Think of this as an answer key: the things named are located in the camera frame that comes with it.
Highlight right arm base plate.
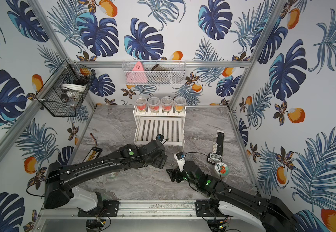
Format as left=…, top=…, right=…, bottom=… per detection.
left=195, top=199, right=232, bottom=218

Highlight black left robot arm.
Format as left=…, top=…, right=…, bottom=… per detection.
left=44, top=139, right=167, bottom=212

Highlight black wire basket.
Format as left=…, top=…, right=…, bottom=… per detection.
left=35, top=60, right=96, bottom=118

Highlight clear seed container orange label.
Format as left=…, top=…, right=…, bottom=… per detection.
left=174, top=96, right=186, bottom=113

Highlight clear seed container red label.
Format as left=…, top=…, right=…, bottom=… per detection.
left=160, top=96, right=173, bottom=112

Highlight white slatted wooden shelf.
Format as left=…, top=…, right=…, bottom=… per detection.
left=133, top=106, right=186, bottom=148

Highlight red label lid jar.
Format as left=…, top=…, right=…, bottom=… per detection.
left=213, top=162, right=229, bottom=178

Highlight aluminium front rail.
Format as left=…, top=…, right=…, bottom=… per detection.
left=38, top=199, right=276, bottom=220

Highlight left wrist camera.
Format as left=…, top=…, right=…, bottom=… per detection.
left=155, top=133, right=164, bottom=141

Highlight white bowl in wire basket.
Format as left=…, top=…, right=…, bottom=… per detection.
left=62, top=84, right=86, bottom=92

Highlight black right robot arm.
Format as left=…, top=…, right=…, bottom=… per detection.
left=166, top=161, right=301, bottom=232

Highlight black remote-like tool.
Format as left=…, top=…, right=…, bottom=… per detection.
left=207, top=130, right=224, bottom=164

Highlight white mesh wall basket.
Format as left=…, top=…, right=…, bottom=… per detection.
left=122, top=60, right=186, bottom=85

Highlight pink triangular packet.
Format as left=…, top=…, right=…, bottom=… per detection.
left=126, top=61, right=148, bottom=85

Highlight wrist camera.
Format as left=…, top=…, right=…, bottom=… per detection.
left=155, top=133, right=164, bottom=141
left=173, top=151, right=185, bottom=172

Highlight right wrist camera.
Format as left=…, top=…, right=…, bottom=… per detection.
left=173, top=151, right=185, bottom=172

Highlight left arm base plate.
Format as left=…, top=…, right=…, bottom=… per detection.
left=78, top=191, right=120, bottom=218

